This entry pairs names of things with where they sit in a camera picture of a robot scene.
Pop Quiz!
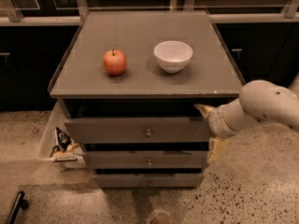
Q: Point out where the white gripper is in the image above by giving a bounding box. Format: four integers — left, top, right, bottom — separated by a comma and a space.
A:
194, 104, 236, 163

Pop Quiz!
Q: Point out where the grey top drawer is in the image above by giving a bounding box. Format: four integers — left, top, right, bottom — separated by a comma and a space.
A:
64, 118, 210, 144

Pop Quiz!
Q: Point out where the grey drawer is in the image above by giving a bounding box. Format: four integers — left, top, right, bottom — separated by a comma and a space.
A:
82, 150, 207, 169
94, 174, 204, 188
64, 118, 210, 144

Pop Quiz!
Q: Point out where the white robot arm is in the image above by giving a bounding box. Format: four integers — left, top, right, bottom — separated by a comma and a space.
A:
194, 80, 299, 163

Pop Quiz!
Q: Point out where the grey drawer cabinet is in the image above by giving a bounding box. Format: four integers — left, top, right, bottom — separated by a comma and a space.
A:
50, 11, 244, 176

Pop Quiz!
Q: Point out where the grey bottom drawer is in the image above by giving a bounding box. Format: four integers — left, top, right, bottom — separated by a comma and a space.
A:
94, 174, 204, 188

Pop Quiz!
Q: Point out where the grey middle drawer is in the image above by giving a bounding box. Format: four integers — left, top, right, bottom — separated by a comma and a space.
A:
82, 150, 207, 169

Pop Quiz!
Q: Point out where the white ceramic bowl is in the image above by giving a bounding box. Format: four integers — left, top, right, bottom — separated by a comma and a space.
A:
153, 41, 193, 74

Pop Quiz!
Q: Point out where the red apple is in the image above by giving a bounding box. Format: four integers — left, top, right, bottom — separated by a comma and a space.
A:
103, 49, 127, 76

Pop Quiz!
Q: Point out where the snack bag in bin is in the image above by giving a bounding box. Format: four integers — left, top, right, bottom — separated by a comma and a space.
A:
50, 127, 82, 157

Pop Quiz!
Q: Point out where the translucent plastic bin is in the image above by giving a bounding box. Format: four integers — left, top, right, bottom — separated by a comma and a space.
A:
38, 103, 86, 170

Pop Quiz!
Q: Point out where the metal railing frame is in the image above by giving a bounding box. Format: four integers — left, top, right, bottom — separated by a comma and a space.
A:
1, 0, 299, 26

